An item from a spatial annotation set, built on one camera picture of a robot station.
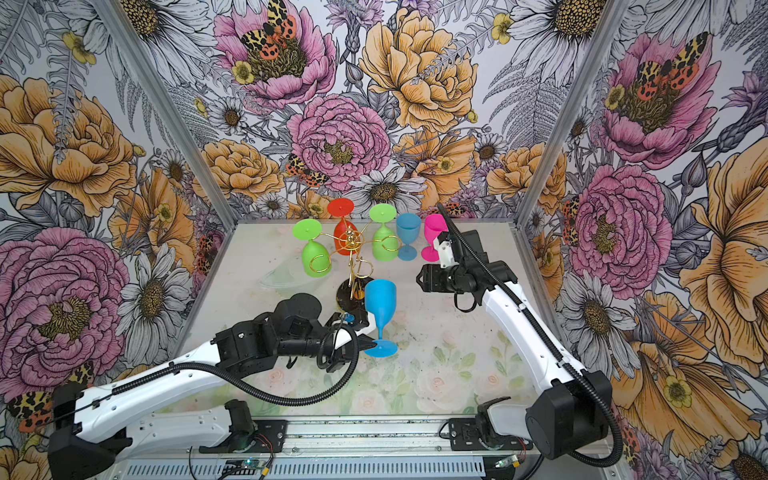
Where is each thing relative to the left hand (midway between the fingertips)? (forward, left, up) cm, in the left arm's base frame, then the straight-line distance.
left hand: (368, 348), depth 66 cm
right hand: (+17, -15, -3) cm, 23 cm away
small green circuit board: (-18, +28, -23) cm, 40 cm away
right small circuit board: (-19, -31, -23) cm, 43 cm away
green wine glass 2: (+28, +16, -4) cm, 32 cm away
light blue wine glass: (+44, -11, -8) cm, 46 cm away
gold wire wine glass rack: (+21, +5, -11) cm, 24 cm away
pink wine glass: (+46, -20, -9) cm, 51 cm away
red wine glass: (+25, +6, +9) cm, 28 cm away
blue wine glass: (+11, -3, +1) cm, 11 cm away
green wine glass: (+31, -4, -2) cm, 32 cm away
